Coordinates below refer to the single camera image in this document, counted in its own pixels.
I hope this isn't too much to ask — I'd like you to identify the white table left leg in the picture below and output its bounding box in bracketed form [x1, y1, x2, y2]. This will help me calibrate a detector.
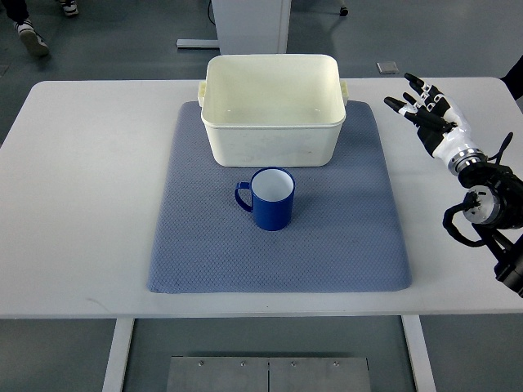
[101, 318, 135, 392]

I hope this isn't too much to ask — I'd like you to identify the metal floor plate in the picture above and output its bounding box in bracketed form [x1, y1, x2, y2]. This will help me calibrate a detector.
[167, 356, 371, 391]

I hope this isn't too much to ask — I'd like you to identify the white table right leg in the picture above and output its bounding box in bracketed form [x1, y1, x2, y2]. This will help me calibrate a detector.
[401, 315, 436, 392]

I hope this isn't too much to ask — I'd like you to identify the white pedestal base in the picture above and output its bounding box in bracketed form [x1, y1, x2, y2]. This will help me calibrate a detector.
[176, 0, 292, 56]

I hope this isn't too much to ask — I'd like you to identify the blue mug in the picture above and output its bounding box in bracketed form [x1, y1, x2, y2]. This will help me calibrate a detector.
[234, 167, 295, 231]

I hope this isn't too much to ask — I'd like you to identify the blue-grey textured mat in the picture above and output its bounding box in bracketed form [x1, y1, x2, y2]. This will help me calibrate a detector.
[147, 101, 412, 294]

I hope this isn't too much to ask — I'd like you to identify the small grey floor plate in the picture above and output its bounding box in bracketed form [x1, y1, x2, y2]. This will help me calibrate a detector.
[376, 61, 400, 74]

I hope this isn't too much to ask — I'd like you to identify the dark object right edge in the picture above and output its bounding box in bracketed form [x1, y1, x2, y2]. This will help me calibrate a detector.
[500, 56, 523, 101]

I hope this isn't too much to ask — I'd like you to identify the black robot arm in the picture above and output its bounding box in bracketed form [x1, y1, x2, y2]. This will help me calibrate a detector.
[443, 132, 522, 295]

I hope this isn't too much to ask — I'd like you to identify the white table leg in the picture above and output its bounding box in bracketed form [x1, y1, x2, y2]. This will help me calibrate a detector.
[101, 318, 135, 392]
[401, 315, 436, 392]

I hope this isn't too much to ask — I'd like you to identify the cream plastic box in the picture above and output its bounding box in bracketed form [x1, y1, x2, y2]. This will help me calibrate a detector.
[198, 54, 348, 167]

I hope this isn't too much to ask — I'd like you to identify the white sneaker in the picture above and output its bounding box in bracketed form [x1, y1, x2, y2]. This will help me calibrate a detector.
[15, 20, 50, 57]
[58, 0, 79, 17]

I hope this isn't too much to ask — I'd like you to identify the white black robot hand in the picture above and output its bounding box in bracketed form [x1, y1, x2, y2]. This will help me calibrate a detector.
[384, 73, 487, 176]

